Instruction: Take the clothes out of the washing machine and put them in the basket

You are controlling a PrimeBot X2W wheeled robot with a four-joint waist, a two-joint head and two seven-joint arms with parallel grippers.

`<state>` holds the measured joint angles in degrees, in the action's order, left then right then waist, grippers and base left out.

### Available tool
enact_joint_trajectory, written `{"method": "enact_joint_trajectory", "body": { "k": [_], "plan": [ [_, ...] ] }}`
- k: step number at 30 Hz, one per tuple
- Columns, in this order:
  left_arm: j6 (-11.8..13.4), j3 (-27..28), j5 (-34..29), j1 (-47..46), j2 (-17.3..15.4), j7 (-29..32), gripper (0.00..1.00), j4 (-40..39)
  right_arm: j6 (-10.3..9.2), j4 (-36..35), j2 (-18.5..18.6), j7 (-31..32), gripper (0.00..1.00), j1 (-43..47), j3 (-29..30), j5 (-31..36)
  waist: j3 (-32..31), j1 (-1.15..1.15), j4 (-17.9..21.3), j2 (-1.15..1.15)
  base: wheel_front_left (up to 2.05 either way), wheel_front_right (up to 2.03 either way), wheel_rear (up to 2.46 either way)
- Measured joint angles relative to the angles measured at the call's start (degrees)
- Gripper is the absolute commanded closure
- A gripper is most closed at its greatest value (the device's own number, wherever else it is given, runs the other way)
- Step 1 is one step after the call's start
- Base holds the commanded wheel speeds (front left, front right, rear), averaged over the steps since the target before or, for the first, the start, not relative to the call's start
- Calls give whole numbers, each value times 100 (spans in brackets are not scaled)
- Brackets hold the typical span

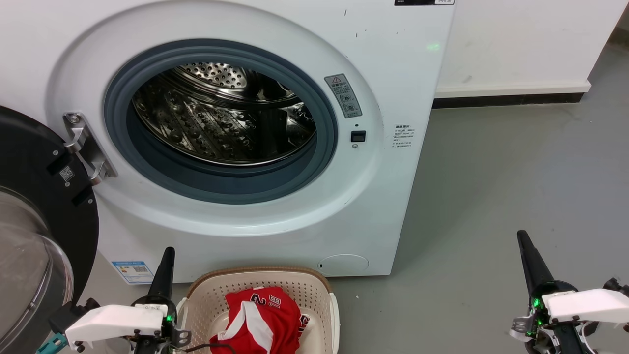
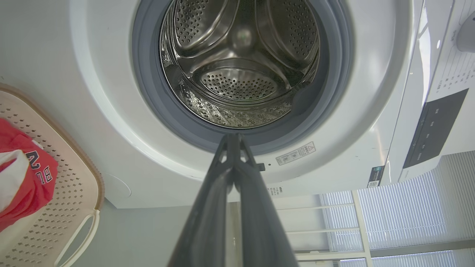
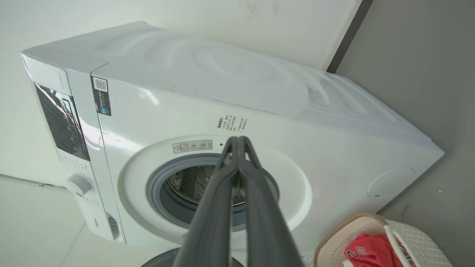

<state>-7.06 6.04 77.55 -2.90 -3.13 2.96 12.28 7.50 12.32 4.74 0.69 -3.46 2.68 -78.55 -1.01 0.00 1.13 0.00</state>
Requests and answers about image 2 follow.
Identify white window frame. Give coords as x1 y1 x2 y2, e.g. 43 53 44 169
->
276 189 373 267

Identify stainless steel washing machine drum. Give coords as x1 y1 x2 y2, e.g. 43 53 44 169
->
159 0 321 129

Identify dark washing machine control panel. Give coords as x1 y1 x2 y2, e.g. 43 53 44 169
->
402 88 469 169

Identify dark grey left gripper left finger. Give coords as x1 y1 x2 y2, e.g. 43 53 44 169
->
167 133 235 267

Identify round white access panel cover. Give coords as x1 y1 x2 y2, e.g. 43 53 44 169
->
102 172 132 198

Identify white window blinds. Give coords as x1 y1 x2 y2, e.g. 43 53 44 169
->
318 151 475 267

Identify white front-load washing machine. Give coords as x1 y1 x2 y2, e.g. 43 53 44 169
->
68 0 475 209

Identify red and white jersey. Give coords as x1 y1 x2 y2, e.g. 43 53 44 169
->
0 118 59 233

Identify white warning sticker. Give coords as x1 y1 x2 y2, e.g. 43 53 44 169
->
275 141 317 166

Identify grey rubber door gasket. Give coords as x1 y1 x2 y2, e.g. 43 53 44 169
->
131 0 354 156

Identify black energy label sticker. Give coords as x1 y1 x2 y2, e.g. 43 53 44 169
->
366 165 385 188

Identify beige perforated laundry basket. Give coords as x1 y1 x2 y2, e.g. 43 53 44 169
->
0 84 105 267

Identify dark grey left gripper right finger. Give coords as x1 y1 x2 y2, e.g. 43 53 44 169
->
233 133 299 267

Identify white round control knob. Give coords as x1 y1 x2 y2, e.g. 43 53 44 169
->
456 10 475 53

